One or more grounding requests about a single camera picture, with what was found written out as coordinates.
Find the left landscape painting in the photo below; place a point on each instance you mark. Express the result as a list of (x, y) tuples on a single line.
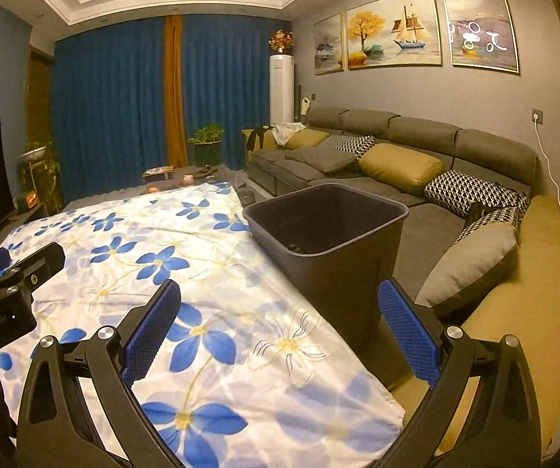
[(328, 45)]

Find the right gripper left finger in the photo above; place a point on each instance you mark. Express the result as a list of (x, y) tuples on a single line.
[(55, 426)]

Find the wall power socket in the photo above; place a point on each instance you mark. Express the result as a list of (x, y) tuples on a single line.
[(537, 116)]

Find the mustard sofa chaise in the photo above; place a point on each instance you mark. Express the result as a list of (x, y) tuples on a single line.
[(526, 303)]

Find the near black white patterned cushion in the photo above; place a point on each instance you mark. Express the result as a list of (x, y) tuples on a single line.
[(457, 191)]

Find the blue floral white tablecloth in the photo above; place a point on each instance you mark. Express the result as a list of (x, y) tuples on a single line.
[(249, 375)]

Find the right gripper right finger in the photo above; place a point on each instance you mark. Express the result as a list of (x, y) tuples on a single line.
[(480, 409)]

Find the dark grey cushion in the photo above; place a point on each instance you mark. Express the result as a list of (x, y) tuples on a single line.
[(324, 159)]

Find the blue window curtain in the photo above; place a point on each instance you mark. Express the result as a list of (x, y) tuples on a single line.
[(107, 95)]

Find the far black white patterned cushion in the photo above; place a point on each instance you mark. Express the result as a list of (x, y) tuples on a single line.
[(357, 145)]

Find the dark coffee table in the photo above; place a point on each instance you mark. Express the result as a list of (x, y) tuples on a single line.
[(183, 177)]

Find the white cloth on sofa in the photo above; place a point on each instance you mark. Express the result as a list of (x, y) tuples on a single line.
[(284, 131)]

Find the dark purple trash bin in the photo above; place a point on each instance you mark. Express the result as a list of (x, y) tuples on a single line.
[(336, 244)]

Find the far mustard cushion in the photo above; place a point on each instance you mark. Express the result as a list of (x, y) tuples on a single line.
[(306, 138)]

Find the green potted plant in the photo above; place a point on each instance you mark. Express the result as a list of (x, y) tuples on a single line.
[(206, 145)]

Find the near mustard cushion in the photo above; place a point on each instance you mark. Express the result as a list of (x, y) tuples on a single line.
[(405, 169)]

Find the white standing air conditioner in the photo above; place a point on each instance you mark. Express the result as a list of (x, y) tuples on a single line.
[(281, 88)]

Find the orange artificial flower bouquet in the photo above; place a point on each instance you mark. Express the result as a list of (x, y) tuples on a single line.
[(281, 42)]

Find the right purple landscape painting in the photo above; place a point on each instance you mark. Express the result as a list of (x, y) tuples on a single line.
[(481, 35)]

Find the black white patterned cushion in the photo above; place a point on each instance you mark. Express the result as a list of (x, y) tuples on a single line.
[(457, 191), (357, 145)]

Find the mustard cushion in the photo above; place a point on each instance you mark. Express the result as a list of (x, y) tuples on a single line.
[(405, 169), (306, 138)]

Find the orange curtain strip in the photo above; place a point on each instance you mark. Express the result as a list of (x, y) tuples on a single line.
[(173, 92)]

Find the sailboat tree painting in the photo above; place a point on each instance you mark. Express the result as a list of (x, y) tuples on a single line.
[(393, 33)]

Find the flat box on table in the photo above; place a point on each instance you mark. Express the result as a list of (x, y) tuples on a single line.
[(160, 173)]

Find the grey sectional sofa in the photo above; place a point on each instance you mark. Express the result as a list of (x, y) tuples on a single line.
[(481, 154)]

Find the light grey cushion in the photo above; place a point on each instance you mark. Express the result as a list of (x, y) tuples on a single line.
[(469, 270)]

